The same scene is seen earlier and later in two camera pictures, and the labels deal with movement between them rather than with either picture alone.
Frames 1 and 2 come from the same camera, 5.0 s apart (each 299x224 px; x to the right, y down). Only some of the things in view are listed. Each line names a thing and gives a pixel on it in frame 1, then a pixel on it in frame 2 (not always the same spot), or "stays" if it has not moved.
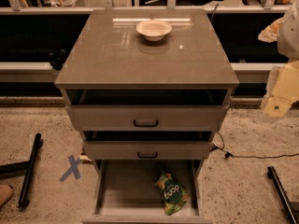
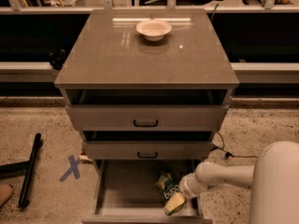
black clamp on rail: (57, 59) stays
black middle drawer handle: (142, 157) stays
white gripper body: (290, 37) -> (188, 187)
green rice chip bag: (174, 196) stays
